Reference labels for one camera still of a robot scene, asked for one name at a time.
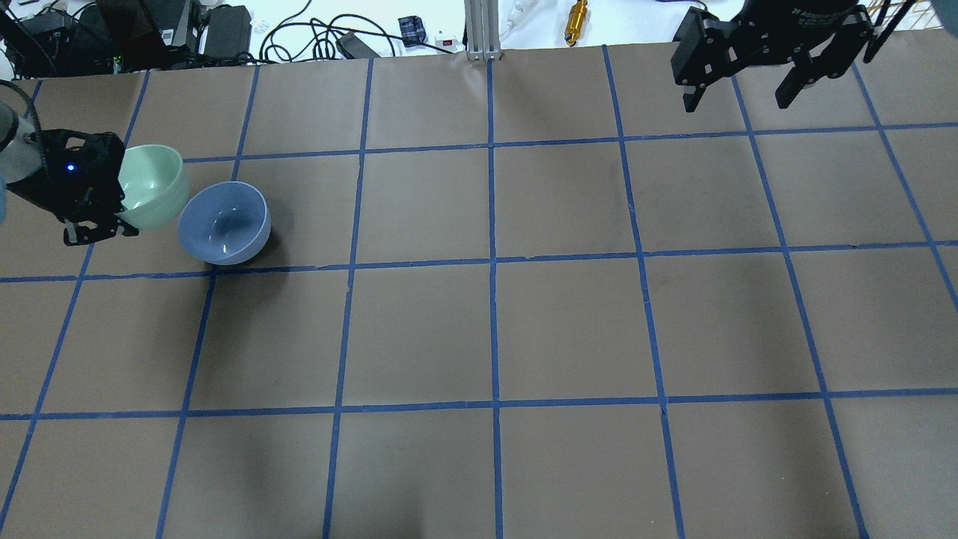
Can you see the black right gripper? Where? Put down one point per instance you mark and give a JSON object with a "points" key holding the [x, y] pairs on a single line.
{"points": [[812, 21]]}

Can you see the blue bowl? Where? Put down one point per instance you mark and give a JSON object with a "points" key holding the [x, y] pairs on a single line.
{"points": [[225, 224]]}

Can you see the gold cylindrical tool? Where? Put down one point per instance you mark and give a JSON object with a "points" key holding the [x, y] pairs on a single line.
{"points": [[575, 22]]}

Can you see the small blue device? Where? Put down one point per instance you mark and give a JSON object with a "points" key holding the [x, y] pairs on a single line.
{"points": [[412, 31]]}

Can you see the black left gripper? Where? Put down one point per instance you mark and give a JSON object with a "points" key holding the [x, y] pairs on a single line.
{"points": [[54, 193]]}

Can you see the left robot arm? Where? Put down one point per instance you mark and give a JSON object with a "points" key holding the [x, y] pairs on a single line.
{"points": [[72, 175]]}

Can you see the green bowl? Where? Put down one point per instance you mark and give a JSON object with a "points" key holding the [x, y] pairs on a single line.
{"points": [[155, 186]]}

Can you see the aluminium frame post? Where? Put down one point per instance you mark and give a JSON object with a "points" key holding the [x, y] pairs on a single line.
{"points": [[482, 37]]}

